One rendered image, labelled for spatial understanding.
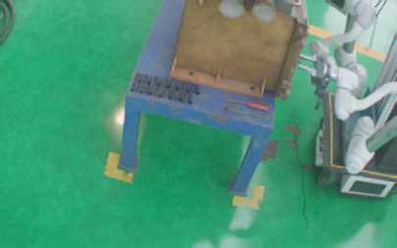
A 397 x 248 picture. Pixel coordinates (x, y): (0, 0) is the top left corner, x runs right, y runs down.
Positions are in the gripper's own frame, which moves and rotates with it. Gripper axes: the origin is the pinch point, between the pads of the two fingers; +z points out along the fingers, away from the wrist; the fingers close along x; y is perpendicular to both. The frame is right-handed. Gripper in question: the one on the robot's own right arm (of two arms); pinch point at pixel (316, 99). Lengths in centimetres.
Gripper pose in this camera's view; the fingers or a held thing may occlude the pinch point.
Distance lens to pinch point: 337.1
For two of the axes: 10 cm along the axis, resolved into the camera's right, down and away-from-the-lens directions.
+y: 9.8, 2.1, 0.2
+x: 1.5, -7.4, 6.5
